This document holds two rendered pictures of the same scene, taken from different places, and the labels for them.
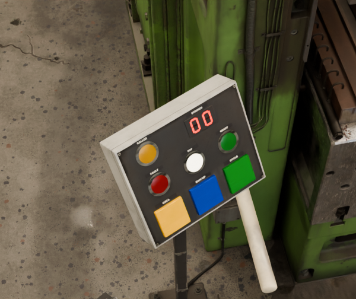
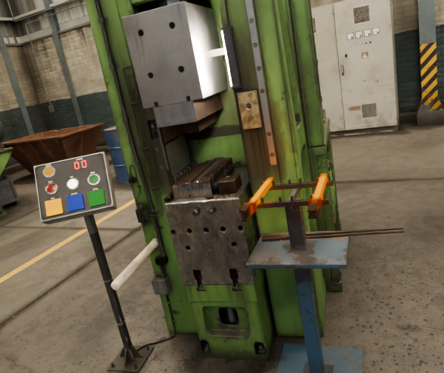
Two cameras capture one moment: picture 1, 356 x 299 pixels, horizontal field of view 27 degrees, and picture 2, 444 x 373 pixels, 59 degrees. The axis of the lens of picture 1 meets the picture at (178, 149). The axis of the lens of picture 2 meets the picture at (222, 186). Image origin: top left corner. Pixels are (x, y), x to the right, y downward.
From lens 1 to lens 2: 1.90 m
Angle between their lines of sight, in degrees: 45
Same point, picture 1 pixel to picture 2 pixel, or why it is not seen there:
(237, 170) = (95, 195)
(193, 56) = not seen: hidden behind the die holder
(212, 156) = (83, 183)
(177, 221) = (55, 209)
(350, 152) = (177, 213)
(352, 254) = (231, 335)
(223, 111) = (93, 163)
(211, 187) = (78, 198)
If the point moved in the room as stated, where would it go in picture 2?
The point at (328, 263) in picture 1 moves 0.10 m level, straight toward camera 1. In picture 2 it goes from (215, 337) to (200, 348)
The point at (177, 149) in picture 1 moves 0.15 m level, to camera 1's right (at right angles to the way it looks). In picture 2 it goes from (65, 174) to (88, 172)
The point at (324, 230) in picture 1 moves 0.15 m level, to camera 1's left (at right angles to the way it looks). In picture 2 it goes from (194, 294) to (170, 291)
